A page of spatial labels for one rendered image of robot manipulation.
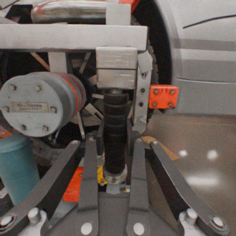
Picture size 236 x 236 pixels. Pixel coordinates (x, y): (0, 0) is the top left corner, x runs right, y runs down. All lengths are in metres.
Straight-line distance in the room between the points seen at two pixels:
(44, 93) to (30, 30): 0.10
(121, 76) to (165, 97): 0.27
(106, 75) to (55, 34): 0.09
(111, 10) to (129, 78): 0.09
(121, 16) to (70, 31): 0.07
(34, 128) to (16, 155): 0.13
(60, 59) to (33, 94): 0.17
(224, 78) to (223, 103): 0.11
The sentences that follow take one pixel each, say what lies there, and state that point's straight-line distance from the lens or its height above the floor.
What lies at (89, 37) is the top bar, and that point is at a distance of 0.20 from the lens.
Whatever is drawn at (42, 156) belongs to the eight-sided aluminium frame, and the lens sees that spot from 0.55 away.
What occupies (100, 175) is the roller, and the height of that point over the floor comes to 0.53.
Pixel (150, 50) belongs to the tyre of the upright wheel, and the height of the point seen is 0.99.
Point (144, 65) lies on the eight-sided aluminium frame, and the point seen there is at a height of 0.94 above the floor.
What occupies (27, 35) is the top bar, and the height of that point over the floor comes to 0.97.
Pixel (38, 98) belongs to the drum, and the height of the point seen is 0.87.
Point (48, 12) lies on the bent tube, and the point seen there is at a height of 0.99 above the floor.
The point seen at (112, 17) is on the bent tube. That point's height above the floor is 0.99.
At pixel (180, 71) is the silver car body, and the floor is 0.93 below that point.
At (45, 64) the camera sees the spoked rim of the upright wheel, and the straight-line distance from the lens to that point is 0.55.
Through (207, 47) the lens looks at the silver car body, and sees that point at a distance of 0.65.
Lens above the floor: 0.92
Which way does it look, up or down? 20 degrees down
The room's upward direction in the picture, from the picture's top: 1 degrees clockwise
